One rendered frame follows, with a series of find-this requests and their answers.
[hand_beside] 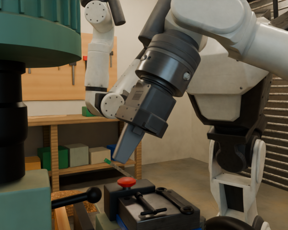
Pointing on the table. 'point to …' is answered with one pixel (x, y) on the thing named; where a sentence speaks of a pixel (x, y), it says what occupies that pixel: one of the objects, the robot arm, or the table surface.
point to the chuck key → (148, 206)
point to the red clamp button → (126, 181)
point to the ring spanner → (175, 201)
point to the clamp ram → (82, 218)
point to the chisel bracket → (22, 203)
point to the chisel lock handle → (95, 191)
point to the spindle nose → (7, 121)
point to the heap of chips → (71, 204)
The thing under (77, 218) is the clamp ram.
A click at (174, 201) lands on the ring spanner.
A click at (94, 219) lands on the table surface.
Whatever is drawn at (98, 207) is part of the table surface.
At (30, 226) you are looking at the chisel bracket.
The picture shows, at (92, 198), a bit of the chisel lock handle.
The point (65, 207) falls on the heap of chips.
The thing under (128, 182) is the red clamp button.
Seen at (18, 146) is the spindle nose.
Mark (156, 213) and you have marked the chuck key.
